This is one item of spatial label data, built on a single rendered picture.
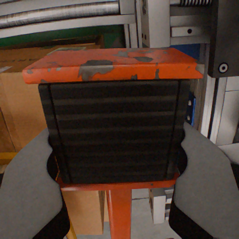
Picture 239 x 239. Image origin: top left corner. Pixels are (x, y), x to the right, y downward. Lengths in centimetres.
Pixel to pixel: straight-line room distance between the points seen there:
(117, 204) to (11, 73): 33
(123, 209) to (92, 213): 48
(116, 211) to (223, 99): 34
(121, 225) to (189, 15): 31
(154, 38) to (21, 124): 33
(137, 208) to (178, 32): 217
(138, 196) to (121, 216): 197
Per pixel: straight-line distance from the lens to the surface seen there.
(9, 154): 35
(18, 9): 89
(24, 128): 46
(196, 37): 34
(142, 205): 229
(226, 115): 47
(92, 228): 73
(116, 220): 19
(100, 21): 68
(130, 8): 70
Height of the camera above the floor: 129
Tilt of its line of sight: 61 degrees down
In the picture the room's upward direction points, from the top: 176 degrees clockwise
